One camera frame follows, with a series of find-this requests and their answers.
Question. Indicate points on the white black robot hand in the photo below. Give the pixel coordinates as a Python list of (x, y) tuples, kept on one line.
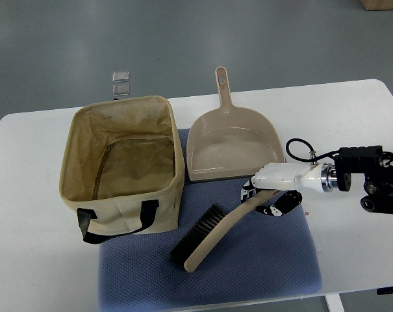
[(289, 178)]

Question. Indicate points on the beige hand broom black bristles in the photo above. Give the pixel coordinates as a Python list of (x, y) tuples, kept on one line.
[(214, 224)]

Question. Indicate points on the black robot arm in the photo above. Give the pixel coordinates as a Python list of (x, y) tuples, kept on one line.
[(377, 167)]

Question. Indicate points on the beige plastic dustpan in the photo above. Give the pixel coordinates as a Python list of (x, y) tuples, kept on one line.
[(230, 141)]

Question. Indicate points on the blue textured mat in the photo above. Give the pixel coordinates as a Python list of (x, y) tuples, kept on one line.
[(261, 257)]

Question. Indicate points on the white table leg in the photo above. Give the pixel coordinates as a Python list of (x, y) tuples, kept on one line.
[(334, 303)]

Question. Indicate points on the black table control panel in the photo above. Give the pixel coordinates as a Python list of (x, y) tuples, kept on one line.
[(384, 290)]

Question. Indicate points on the cardboard box corner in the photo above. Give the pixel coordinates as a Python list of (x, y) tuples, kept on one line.
[(370, 5)]

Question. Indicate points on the upper floor socket plate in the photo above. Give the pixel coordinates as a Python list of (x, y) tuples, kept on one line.
[(120, 76)]

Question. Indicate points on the yellow fabric bag black handle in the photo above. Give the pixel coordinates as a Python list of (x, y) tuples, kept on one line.
[(123, 168)]

